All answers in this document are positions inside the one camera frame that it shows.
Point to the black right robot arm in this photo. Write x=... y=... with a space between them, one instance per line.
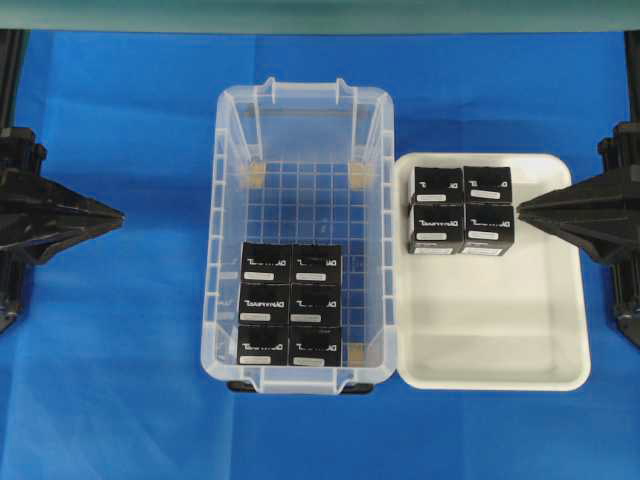
x=625 y=274

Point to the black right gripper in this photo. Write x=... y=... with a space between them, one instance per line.
x=614 y=236

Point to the black box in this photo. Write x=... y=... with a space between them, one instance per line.
x=316 y=264
x=428 y=185
x=264 y=304
x=315 y=305
x=492 y=185
x=266 y=263
x=489 y=229
x=314 y=346
x=262 y=345
x=436 y=229

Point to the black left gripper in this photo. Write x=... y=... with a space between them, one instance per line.
x=22 y=202

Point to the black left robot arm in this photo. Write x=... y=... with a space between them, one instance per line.
x=16 y=273

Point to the clear plastic storage case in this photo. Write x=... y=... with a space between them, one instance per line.
x=304 y=163

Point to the black case locking handle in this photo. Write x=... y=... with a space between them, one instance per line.
x=301 y=389

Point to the white plastic tray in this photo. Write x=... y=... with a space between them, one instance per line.
x=474 y=322

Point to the black box on tray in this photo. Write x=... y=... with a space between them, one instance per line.
x=489 y=229
x=492 y=185
x=428 y=185
x=436 y=229

